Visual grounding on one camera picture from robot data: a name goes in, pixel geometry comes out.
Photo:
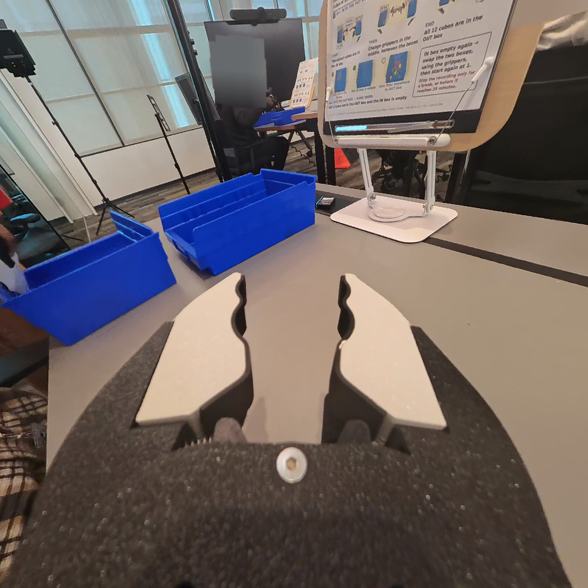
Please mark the red canister with labels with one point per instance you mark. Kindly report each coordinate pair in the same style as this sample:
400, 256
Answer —
3, 202

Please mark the glass panel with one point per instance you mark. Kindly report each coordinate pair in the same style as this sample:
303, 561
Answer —
32, 202

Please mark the large black display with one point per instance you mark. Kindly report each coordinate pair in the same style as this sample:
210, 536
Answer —
285, 50

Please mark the wood edged desk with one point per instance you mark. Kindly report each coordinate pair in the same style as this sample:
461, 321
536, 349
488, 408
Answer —
307, 117

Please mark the black camera bar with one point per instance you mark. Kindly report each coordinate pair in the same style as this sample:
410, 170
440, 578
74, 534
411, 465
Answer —
257, 13

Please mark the grey chair base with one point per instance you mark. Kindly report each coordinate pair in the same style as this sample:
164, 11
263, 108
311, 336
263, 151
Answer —
30, 239

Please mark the orange traffic cone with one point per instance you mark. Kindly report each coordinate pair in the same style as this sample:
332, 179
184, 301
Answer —
342, 158

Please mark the person's left hand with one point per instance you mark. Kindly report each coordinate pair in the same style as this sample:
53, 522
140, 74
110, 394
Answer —
5, 236

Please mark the black light stand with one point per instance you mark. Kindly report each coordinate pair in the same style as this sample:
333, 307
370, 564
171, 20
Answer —
172, 151

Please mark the black tall tripod stand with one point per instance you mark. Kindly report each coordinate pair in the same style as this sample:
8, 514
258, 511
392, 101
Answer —
195, 69

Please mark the wooden top desk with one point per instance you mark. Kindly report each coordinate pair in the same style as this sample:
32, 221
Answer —
23, 330

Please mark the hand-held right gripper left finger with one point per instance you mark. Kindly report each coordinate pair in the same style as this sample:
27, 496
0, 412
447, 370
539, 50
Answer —
197, 363

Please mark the black partition panel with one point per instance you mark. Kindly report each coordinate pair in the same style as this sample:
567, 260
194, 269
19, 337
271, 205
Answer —
542, 138

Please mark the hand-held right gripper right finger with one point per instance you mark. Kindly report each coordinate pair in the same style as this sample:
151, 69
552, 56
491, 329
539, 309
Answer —
386, 367

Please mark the black studio light on stand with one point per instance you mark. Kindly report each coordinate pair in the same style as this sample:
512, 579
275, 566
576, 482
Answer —
16, 50

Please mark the blue plastic bin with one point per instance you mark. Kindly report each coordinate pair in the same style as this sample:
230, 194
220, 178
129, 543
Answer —
252, 229
280, 117

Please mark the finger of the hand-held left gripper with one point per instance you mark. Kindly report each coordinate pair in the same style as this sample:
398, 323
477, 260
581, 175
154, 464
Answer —
13, 275

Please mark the blue-edged black box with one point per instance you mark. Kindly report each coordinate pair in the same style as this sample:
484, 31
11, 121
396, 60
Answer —
325, 202

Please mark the blue plastic container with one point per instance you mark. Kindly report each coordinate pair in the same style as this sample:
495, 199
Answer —
105, 294

